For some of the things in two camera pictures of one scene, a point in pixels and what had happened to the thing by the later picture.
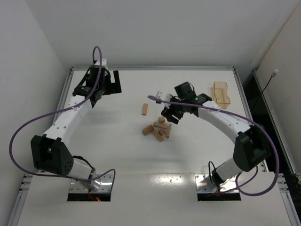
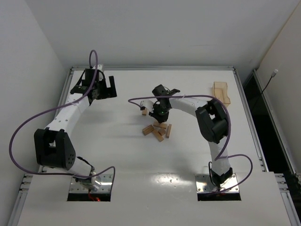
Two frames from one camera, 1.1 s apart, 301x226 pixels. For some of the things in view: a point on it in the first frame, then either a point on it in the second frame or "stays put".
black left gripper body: x=109 y=83 stays put
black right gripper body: x=173 y=112 -> x=160 y=117
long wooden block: x=144 y=109 stays put
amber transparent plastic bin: x=219 y=94 stays put
